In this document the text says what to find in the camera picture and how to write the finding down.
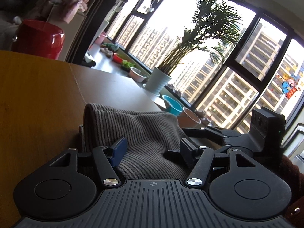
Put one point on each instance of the red plastic bucket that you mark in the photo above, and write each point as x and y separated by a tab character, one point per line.
38	40

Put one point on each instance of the tray of green plants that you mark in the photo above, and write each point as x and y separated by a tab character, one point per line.
127	66

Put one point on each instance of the pile of pink clothes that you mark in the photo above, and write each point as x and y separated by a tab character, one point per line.
59	4

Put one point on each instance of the pink and white bowl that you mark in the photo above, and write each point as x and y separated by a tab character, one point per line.
137	75

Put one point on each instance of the beige curtain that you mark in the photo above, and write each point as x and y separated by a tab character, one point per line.
95	16

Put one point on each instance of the small white toy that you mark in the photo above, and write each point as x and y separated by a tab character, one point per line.
16	20

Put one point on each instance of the pink basin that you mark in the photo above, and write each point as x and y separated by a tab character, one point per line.
101	38

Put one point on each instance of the small pale shoes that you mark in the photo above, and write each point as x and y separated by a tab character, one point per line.
106	52

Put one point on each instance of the cartoon window sticker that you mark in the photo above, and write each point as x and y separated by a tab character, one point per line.
291	85

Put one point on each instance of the green toy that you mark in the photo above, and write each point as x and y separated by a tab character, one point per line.
110	47

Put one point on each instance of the small red basin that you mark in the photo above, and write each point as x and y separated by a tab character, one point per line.
117	58

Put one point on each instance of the grey striped sweater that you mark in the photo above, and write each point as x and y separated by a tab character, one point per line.
147	133

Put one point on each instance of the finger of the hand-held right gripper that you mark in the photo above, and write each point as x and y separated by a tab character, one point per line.
173	155
206	133

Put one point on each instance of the person's right forearm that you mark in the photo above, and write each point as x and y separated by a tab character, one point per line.
296	182

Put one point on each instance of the potted palm in white pot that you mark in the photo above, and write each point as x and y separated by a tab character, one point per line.
156	80

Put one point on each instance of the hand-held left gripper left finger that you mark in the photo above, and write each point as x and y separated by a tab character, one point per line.
118	152

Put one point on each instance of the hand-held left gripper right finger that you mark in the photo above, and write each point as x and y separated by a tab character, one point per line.
187	152

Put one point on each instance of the blue basin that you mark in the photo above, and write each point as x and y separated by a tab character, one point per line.
172	106

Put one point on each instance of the grey covered sofa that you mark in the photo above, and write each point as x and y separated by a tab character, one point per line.
71	35

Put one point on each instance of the pink bucket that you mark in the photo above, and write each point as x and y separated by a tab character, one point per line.
191	118

